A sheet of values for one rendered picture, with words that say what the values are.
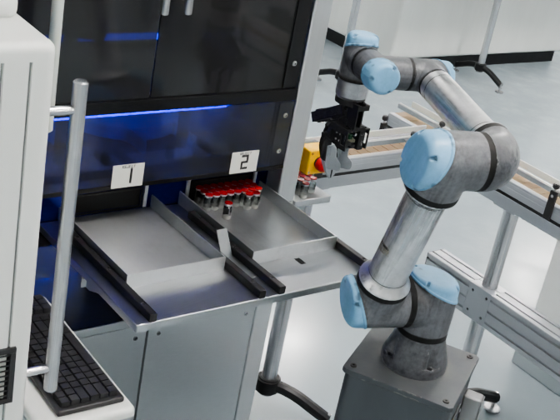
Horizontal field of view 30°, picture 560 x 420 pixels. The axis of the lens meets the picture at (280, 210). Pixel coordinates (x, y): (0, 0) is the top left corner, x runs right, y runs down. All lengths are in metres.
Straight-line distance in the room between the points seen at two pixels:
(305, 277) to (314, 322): 1.58
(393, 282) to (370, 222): 2.79
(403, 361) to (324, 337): 1.64
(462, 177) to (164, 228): 0.89
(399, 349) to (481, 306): 1.07
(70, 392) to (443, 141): 0.85
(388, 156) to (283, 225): 0.60
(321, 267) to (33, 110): 1.08
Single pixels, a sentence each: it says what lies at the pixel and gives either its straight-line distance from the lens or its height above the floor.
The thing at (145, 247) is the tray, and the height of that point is 0.88.
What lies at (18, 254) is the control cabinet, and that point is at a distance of 1.77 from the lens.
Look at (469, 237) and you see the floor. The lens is 5.09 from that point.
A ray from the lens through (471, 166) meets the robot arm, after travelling 1.98.
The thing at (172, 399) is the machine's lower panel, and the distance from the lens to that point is 2.98.
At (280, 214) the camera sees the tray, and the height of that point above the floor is 0.88.
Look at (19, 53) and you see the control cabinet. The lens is 1.63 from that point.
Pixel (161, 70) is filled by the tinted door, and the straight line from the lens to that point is 2.46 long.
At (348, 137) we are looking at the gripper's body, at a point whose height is 1.21.
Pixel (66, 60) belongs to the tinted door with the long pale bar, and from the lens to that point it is 2.33.
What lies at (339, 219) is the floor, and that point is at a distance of 4.94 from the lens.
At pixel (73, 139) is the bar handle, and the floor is 1.38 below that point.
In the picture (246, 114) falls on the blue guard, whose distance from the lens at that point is 2.63.
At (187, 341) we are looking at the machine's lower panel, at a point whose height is 0.49.
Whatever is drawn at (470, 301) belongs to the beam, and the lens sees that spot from 3.44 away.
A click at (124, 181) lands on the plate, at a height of 1.01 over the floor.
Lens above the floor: 2.04
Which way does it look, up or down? 25 degrees down
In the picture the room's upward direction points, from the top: 11 degrees clockwise
